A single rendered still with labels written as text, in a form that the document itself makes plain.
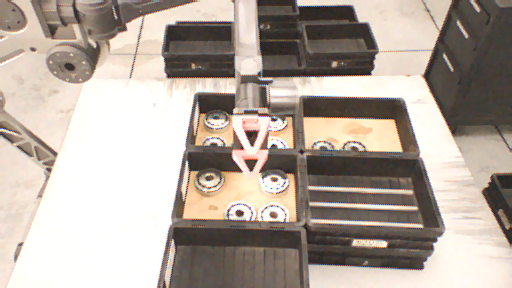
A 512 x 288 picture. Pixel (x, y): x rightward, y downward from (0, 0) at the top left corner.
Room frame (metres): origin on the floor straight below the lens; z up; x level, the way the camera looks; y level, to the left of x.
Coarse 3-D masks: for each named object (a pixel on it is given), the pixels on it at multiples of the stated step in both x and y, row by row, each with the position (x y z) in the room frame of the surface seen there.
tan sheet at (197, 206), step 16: (192, 176) 1.02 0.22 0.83; (224, 176) 1.03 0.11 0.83; (240, 176) 1.03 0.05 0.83; (256, 176) 1.03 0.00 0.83; (288, 176) 1.03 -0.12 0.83; (192, 192) 0.95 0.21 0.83; (224, 192) 0.96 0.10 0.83; (240, 192) 0.96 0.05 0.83; (256, 192) 0.96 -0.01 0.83; (288, 192) 0.96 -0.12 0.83; (192, 208) 0.89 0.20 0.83; (208, 208) 0.89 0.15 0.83; (224, 208) 0.89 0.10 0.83; (256, 208) 0.89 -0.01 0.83; (288, 208) 0.90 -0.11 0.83
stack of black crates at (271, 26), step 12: (264, 0) 2.80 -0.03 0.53; (276, 0) 2.81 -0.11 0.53; (288, 0) 2.81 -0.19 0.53; (264, 12) 2.72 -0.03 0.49; (276, 12) 2.73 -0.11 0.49; (288, 12) 2.73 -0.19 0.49; (264, 24) 2.52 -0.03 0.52; (276, 24) 2.53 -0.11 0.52; (288, 24) 2.54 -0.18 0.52; (264, 36) 2.53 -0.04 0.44; (276, 36) 2.53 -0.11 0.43; (288, 36) 2.54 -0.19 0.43
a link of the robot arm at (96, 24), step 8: (112, 8) 1.02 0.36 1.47; (80, 16) 1.01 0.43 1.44; (88, 16) 0.98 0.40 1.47; (96, 16) 0.98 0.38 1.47; (104, 16) 0.99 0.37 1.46; (112, 16) 1.01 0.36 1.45; (80, 24) 1.01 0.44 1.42; (88, 24) 0.98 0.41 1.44; (96, 24) 0.98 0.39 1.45; (104, 24) 0.98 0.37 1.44; (112, 24) 1.00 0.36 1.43; (88, 32) 0.97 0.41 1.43; (96, 32) 0.98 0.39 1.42; (104, 32) 0.98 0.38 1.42
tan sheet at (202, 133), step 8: (200, 120) 1.31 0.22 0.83; (288, 120) 1.32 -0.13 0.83; (200, 128) 1.27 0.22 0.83; (288, 128) 1.28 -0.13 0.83; (200, 136) 1.22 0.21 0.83; (208, 136) 1.22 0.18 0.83; (224, 136) 1.22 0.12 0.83; (272, 136) 1.23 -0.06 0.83; (280, 136) 1.23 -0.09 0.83; (288, 136) 1.23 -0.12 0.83; (288, 144) 1.19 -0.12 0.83
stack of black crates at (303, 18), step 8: (304, 8) 2.82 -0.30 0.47; (312, 8) 2.82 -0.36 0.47; (320, 8) 2.82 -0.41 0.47; (328, 8) 2.83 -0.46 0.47; (336, 8) 2.83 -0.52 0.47; (344, 8) 2.83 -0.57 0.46; (352, 8) 2.80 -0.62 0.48; (304, 16) 2.82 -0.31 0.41; (312, 16) 2.82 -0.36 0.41; (320, 16) 2.82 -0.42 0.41; (328, 16) 2.83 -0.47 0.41; (336, 16) 2.83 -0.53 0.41; (344, 16) 2.83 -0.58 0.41; (352, 16) 2.76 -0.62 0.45
